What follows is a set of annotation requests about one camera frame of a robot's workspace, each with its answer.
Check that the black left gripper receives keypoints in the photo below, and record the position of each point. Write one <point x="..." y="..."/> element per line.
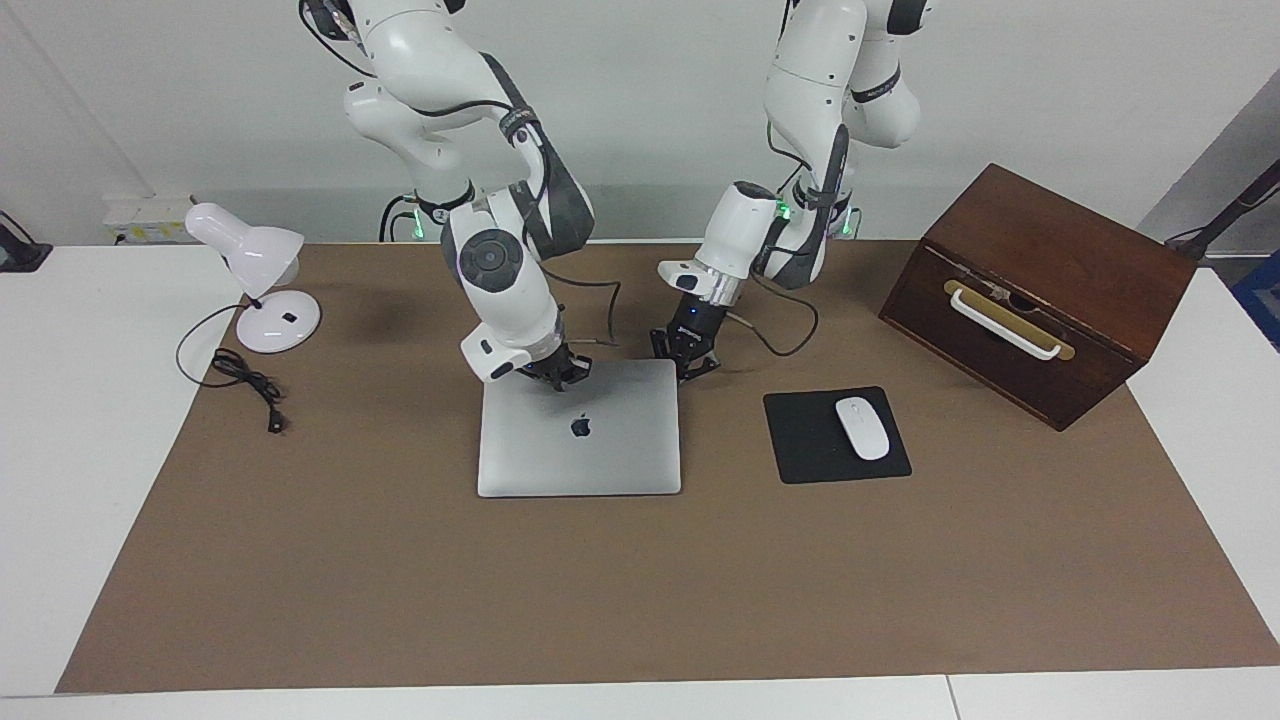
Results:
<point x="695" y="325"/>

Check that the black stand pole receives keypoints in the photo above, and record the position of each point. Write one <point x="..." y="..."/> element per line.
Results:
<point x="1225" y="215"/>

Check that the white desk lamp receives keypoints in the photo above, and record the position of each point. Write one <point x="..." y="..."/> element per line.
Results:
<point x="260" y="250"/>

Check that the white computer mouse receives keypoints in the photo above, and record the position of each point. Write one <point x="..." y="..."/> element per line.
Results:
<point x="862" y="428"/>

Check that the blue crate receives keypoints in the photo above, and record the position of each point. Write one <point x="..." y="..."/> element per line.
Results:
<point x="1262" y="300"/>

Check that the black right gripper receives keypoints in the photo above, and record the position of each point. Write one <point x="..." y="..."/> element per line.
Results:
<point x="550" y="362"/>

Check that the silver grey laptop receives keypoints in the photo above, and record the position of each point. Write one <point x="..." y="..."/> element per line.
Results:
<point x="600" y="460"/>

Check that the black mouse pad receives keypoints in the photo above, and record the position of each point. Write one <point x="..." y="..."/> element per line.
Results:
<point x="800" y="440"/>

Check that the brown table mat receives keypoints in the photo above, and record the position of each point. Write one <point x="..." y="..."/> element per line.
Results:
<point x="640" y="580"/>

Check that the dark brown wooden box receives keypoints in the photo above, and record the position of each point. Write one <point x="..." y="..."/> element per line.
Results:
<point x="1110" y="290"/>

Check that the white power strip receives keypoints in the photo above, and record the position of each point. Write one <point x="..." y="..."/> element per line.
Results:
<point x="145" y="215"/>

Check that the black clamp mount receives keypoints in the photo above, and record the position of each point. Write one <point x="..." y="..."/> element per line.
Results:
<point x="20" y="255"/>

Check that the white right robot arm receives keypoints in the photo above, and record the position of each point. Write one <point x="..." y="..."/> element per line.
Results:
<point x="510" y="290"/>

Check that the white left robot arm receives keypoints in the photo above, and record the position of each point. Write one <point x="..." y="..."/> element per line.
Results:
<point x="810" y="90"/>

